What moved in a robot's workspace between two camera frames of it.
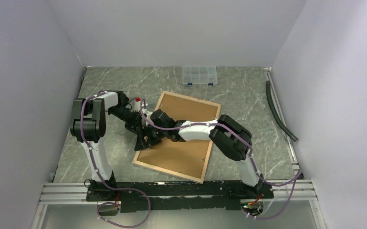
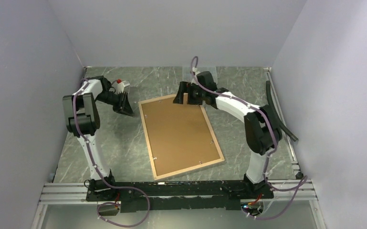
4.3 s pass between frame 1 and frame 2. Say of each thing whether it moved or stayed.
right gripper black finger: moved
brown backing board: moved
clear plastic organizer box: stayed
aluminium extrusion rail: stayed
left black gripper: moved
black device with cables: stayed
